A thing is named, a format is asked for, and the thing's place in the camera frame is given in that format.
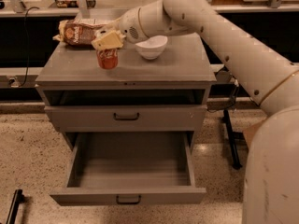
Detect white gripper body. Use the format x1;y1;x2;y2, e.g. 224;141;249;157
119;7;148;44

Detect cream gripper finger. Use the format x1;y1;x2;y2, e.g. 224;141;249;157
94;18;123;36
92;30;125;50

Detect red coke can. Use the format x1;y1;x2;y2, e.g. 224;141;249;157
96;49;118;70

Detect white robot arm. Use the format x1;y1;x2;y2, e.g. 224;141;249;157
93;0;299;224

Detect closed grey upper drawer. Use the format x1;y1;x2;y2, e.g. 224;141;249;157
45;105;206;133

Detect grey drawer cabinet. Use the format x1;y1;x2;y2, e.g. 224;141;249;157
35;7;218;207

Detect open grey bottom drawer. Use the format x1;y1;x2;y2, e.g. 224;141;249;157
50;132;206;206

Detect brown chip bag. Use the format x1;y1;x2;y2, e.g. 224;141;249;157
53;19;107;46

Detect white ceramic bowl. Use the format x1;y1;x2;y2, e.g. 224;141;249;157
135;35;168;60

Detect brown cardboard box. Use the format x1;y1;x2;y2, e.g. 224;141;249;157
243;120;264;148

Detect black bar bottom left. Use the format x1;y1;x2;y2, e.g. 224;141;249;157
6;189;25;224

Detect black cable on left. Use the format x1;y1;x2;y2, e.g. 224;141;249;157
8;6;41;88

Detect black stand with cables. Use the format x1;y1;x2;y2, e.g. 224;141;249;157
214;63;250;171

